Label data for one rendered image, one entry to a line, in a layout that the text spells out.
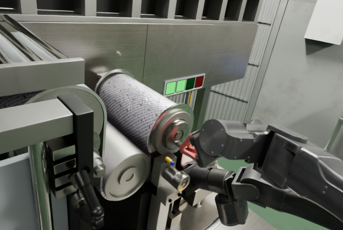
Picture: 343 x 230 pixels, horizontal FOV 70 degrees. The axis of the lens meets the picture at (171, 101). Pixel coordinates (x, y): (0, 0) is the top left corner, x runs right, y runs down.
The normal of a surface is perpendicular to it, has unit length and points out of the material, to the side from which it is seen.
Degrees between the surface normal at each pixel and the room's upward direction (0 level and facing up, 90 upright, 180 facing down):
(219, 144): 76
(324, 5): 90
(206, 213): 0
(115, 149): 18
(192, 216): 0
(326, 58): 90
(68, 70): 90
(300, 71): 90
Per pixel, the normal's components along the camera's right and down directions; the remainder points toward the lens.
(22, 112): 0.14, -0.90
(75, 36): 0.67, 0.40
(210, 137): -0.77, -0.09
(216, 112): -0.49, 0.31
